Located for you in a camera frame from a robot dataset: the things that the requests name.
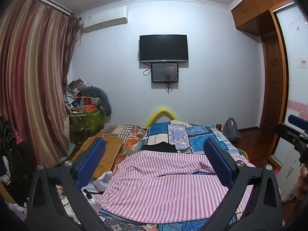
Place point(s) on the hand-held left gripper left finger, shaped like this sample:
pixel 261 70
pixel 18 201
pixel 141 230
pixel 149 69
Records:
pixel 96 154

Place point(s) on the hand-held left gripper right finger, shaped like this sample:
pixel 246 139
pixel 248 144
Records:
pixel 216 158

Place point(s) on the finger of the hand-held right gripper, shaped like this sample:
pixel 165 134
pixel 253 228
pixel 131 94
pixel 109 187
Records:
pixel 288 133
pixel 297 119

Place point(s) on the pink striped pants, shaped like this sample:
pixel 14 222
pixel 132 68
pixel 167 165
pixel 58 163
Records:
pixel 156 185

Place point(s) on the person's right hand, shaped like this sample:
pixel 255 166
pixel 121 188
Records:
pixel 303 180

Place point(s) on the wooden folding table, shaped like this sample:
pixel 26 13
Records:
pixel 113 154

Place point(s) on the green orange fleece blanket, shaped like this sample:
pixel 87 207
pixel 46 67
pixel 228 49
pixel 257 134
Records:
pixel 241 154

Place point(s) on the white crumpled cloth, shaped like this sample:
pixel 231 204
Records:
pixel 103 180

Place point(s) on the grey backpack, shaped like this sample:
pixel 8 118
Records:
pixel 231 130

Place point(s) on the orange striped quilt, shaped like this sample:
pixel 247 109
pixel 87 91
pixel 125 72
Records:
pixel 130 134

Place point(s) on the blue patchwork printed blanket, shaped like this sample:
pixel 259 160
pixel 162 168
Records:
pixel 178 132

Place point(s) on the brown wooden door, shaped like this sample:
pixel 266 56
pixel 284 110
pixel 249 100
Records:
pixel 272 77

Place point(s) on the pink red sticker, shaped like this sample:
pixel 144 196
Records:
pixel 304 63

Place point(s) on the black garment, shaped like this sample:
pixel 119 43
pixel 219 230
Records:
pixel 160 148

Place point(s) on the yellow curved cushion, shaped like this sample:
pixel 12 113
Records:
pixel 163 112

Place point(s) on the white sliding wardrobe door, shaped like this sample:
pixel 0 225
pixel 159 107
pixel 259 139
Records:
pixel 294 48

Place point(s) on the dark hanging clothes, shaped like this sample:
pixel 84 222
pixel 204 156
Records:
pixel 14 154

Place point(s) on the striped brown curtain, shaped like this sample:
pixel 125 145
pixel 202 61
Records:
pixel 31 77

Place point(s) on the small black monitor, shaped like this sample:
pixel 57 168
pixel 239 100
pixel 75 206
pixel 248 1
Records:
pixel 164 72

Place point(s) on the wooden overhead cabinet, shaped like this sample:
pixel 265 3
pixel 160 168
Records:
pixel 255 12

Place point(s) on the white air conditioner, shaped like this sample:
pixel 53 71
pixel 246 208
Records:
pixel 103 19

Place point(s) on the wooden bed frame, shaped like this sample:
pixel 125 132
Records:
pixel 218 127

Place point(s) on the black wall television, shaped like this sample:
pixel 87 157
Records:
pixel 163 48

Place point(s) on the curtain rail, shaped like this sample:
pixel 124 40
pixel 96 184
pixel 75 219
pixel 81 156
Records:
pixel 48 1

